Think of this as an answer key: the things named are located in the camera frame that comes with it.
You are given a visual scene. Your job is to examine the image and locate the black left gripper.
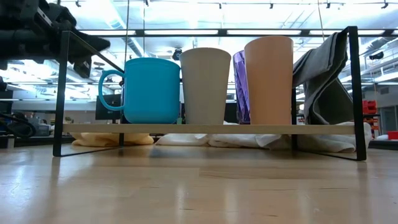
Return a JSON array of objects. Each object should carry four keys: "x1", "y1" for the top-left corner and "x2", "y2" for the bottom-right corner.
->
[{"x1": 62, "y1": 35, "x2": 111, "y2": 78}]

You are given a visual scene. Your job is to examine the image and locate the blue plastic mug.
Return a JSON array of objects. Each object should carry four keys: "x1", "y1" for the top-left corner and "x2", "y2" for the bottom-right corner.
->
[{"x1": 98, "y1": 57, "x2": 182, "y2": 124}]

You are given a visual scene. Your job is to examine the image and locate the beige plastic cup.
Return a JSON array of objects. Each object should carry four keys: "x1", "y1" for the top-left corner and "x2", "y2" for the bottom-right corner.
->
[{"x1": 179, "y1": 47, "x2": 232, "y2": 125}]

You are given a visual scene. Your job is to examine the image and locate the purple translucent faceted cup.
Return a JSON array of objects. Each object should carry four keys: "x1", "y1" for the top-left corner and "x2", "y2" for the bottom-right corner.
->
[{"x1": 233, "y1": 50, "x2": 251, "y2": 124}]

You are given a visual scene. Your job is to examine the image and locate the orange plastic cup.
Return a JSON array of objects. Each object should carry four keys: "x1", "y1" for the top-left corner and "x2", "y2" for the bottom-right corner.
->
[{"x1": 244, "y1": 35, "x2": 294, "y2": 125}]

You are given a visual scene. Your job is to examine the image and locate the black monitor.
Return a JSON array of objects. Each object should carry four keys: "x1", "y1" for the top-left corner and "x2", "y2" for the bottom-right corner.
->
[{"x1": 95, "y1": 94, "x2": 122, "y2": 121}]

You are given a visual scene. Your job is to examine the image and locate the yellow cloth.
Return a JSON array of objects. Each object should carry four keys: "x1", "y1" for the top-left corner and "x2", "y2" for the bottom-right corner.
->
[{"x1": 70, "y1": 133, "x2": 155, "y2": 147}]

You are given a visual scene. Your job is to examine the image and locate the white checked cloth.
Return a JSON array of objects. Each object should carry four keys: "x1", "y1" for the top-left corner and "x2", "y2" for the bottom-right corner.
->
[{"x1": 155, "y1": 121, "x2": 373, "y2": 153}]

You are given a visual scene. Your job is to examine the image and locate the grey cloth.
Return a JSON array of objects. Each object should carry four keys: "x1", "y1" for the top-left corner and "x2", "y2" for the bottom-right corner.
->
[{"x1": 292, "y1": 30, "x2": 355, "y2": 125}]

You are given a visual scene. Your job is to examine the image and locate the red storage bins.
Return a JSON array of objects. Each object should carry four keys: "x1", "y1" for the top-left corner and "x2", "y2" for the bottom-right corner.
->
[{"x1": 363, "y1": 100, "x2": 377, "y2": 115}]

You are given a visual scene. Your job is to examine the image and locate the black overhead frame bar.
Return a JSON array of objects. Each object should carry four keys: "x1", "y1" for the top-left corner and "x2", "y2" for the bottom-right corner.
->
[{"x1": 79, "y1": 28, "x2": 398, "y2": 37}]

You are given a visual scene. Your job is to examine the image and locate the black wire rack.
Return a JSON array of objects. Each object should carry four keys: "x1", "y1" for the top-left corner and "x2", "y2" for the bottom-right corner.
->
[{"x1": 52, "y1": 26, "x2": 369, "y2": 162}]

